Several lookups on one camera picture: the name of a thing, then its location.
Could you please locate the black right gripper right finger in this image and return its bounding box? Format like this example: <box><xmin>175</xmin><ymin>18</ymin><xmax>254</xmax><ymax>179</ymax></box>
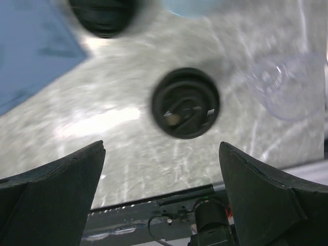
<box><xmin>219</xmin><ymin>142</ymin><xmax>327</xmax><ymax>245</ymax></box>

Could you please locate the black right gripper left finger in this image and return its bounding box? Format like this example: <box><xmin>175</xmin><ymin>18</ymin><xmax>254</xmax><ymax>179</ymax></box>
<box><xmin>1</xmin><ymin>140</ymin><xmax>106</xmax><ymax>246</ymax></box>

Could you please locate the clear plastic dome lid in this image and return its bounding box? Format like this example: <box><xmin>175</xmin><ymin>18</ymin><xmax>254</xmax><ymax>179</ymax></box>
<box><xmin>245</xmin><ymin>53</ymin><xmax>327</xmax><ymax>121</ymax></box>

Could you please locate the blue letter placemat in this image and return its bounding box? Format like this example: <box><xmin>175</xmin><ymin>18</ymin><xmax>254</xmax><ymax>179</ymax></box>
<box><xmin>1</xmin><ymin>1</ymin><xmax>87</xmax><ymax>114</ymax></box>

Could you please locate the light blue straw cup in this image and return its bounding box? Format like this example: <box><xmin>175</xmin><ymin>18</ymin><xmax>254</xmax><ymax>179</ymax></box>
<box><xmin>160</xmin><ymin>0</ymin><xmax>222</xmax><ymax>18</ymax></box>

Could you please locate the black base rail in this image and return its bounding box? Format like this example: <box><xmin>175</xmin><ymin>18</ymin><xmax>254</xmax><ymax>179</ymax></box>
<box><xmin>81</xmin><ymin>183</ymin><xmax>229</xmax><ymax>245</ymax></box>

